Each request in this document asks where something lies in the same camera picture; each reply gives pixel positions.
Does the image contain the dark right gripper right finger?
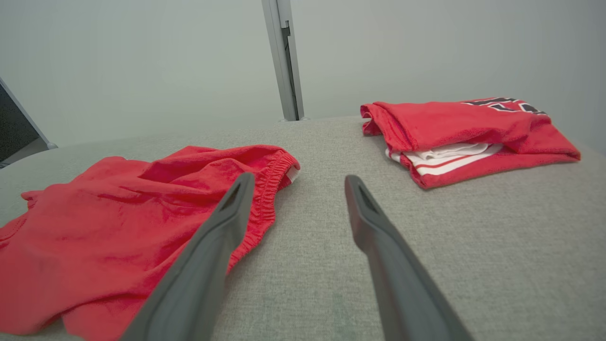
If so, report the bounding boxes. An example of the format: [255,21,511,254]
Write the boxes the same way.
[344,174,474,341]

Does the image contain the grey partition post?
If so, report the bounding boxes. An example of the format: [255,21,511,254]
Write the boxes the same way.
[261,0,306,122]

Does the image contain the red jersey with black number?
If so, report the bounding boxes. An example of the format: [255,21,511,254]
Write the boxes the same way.
[360,97,581,190]

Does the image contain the red shorts with white stripes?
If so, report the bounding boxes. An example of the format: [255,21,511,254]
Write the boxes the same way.
[0,144,301,341]

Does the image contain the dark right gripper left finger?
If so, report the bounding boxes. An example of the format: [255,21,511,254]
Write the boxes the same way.
[121,172,256,341]

